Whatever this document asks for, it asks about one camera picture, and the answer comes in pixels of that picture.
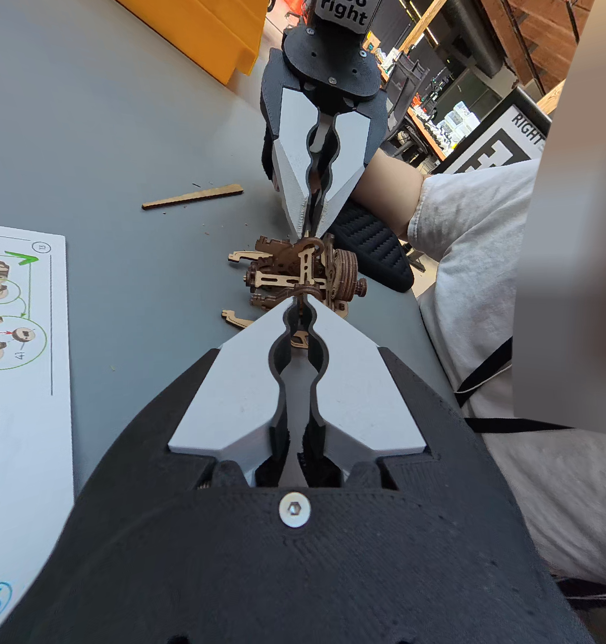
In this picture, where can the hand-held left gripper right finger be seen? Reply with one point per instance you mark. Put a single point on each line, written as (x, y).
(363, 392)

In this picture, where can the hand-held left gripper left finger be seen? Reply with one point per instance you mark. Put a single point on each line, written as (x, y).
(232, 392)

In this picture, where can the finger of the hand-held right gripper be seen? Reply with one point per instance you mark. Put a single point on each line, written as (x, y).
(293, 151)
(352, 151)

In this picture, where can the wooden mechanical model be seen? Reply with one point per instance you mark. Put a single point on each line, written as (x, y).
(303, 274)

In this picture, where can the person's right forearm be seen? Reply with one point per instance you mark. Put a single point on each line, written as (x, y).
(391, 191)

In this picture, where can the grey desk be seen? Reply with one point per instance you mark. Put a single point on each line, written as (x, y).
(132, 126)

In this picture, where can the small hooked wooden piece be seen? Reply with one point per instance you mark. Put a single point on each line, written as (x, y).
(235, 319)

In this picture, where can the wooden workbench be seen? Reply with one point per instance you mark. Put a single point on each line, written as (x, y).
(426, 133)

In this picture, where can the black textured wrist rest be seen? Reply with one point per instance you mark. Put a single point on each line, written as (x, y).
(373, 246)

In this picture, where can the wooden beam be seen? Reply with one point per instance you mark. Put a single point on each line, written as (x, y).
(421, 27)

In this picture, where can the flat wooden stick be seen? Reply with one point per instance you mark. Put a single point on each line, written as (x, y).
(192, 197)

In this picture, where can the stacked yellow plastic bins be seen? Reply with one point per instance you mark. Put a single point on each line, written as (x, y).
(202, 30)

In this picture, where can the black and white tag board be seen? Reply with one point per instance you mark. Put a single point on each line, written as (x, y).
(499, 141)

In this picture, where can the person's white shirt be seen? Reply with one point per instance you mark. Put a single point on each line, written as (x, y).
(484, 302)

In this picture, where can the printed instruction sheet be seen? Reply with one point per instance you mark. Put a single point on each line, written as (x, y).
(31, 427)

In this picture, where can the grey ventilation duct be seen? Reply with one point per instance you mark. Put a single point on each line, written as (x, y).
(476, 35)

